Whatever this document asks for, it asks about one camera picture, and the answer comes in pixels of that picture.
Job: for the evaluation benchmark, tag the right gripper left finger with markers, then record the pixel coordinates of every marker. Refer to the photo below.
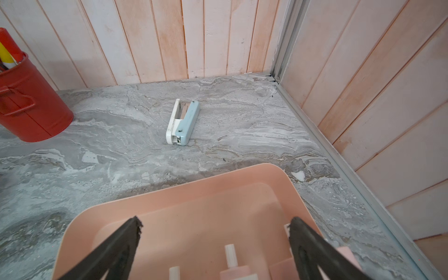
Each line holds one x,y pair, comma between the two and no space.
113,258

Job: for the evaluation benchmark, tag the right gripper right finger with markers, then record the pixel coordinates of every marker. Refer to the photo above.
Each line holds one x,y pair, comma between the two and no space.
313,256

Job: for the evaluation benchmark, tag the pink storage tray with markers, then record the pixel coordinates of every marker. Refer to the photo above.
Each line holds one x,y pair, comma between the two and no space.
189,225

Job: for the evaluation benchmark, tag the red pen cup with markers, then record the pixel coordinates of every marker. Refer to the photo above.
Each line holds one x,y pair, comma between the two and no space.
30,108

